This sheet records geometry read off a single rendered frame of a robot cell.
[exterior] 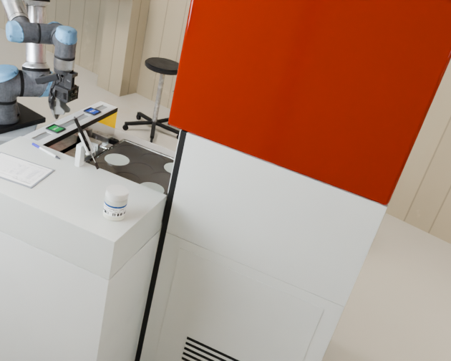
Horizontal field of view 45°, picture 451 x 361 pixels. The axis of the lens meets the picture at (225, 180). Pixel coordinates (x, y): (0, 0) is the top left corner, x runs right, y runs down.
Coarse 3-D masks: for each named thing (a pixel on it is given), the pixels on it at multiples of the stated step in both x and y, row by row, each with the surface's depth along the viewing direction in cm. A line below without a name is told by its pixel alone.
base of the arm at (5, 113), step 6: (0, 102) 231; (6, 102) 232; (12, 102) 234; (0, 108) 232; (6, 108) 233; (12, 108) 235; (18, 108) 240; (0, 114) 233; (6, 114) 233; (12, 114) 235; (18, 114) 241; (0, 120) 233; (6, 120) 234; (12, 120) 236; (18, 120) 240
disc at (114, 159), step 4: (108, 156) 219; (112, 156) 219; (116, 156) 220; (120, 156) 221; (124, 156) 222; (108, 160) 216; (112, 160) 216; (116, 160) 217; (120, 160) 218; (124, 160) 218; (128, 160) 219; (112, 164) 214; (116, 164) 214; (120, 164) 215; (124, 164) 216
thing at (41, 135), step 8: (96, 104) 246; (104, 104) 248; (80, 112) 235; (104, 112) 240; (64, 120) 224; (72, 120) 227; (80, 120) 228; (88, 120) 230; (40, 128) 213; (72, 128) 220; (24, 136) 205; (32, 136) 206; (40, 136) 209; (48, 136) 209; (56, 136) 211
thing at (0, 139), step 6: (30, 126) 244; (36, 126) 246; (12, 132) 235; (18, 132) 237; (24, 132) 238; (30, 132) 239; (0, 138) 230; (6, 138) 230; (12, 138) 231; (0, 144) 238
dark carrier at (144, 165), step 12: (120, 144) 230; (132, 144) 233; (132, 156) 223; (144, 156) 226; (156, 156) 228; (108, 168) 210; (120, 168) 212; (132, 168) 215; (144, 168) 217; (156, 168) 219; (132, 180) 206; (144, 180) 208; (156, 180) 210; (168, 180) 212
